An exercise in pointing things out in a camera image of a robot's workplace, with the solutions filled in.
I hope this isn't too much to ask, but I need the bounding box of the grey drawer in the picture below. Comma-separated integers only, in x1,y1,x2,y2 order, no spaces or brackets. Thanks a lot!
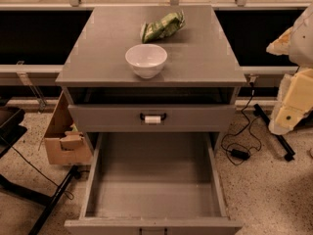
68,105,235,132
65,132,243,235

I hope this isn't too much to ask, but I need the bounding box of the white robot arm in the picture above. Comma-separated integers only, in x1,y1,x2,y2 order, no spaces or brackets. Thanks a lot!
266,4,313,135

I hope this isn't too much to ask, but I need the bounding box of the grey drawer cabinet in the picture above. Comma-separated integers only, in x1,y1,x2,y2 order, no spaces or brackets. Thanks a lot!
56,5,246,148

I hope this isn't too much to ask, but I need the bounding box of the grey top drawer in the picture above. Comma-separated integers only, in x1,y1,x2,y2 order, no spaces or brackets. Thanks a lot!
68,105,235,132

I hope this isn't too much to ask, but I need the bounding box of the white ceramic bowl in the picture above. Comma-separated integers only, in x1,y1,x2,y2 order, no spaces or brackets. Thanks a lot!
125,44,167,79

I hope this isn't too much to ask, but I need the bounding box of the green snack bag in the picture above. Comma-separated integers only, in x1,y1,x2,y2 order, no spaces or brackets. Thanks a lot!
140,11,185,44

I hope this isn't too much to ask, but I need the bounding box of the brown cardboard box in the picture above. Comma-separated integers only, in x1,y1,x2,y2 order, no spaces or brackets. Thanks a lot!
43,94,93,165

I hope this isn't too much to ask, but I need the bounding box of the black stand base right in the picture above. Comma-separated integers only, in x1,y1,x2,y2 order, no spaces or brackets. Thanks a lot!
253,104,295,162

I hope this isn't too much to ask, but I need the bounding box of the black stand base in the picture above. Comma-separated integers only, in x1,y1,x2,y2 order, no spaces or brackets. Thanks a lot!
253,104,295,162
0,165,80,235

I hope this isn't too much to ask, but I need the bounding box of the black stand base left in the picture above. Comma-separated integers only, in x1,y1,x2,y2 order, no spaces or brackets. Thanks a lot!
0,165,80,235

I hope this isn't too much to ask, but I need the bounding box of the black tray on left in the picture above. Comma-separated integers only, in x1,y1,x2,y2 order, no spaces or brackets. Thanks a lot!
0,107,27,159

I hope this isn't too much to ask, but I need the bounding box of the black thin floor cable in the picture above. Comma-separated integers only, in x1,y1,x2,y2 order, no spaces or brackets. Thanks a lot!
0,135,75,202

